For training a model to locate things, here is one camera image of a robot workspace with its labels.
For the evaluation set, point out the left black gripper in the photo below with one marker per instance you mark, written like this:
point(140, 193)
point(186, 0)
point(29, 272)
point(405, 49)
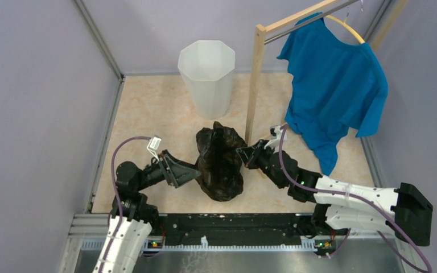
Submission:
point(178, 173)

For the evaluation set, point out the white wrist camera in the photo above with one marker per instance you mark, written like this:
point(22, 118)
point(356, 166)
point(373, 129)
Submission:
point(153, 146)
point(276, 132)

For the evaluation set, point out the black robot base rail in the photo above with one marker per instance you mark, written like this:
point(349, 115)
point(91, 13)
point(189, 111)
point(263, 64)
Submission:
point(241, 232)

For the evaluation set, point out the white trash bin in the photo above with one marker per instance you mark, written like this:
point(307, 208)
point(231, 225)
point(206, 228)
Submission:
point(207, 69)

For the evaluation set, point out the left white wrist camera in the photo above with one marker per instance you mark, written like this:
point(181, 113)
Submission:
point(153, 146)

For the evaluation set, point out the yellow clothes hanger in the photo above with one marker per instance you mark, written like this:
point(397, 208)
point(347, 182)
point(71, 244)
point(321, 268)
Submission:
point(354, 33)

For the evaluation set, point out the blue t-shirt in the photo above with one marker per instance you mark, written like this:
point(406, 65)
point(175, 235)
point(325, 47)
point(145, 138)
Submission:
point(335, 87)

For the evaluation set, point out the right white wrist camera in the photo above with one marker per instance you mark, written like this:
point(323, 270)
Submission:
point(276, 132)

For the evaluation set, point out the wooden clothes rack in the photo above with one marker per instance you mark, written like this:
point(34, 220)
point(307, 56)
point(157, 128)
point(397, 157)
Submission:
point(381, 24)

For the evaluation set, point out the aluminium corner frame post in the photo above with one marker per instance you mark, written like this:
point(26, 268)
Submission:
point(98, 38)

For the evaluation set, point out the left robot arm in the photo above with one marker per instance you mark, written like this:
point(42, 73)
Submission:
point(132, 219)

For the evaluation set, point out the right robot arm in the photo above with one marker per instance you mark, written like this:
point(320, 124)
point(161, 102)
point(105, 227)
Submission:
point(400, 211)

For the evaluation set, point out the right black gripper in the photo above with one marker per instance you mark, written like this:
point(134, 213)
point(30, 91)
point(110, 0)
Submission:
point(253, 153)

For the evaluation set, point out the black trash bag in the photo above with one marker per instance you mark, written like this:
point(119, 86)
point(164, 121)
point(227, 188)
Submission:
point(219, 163)

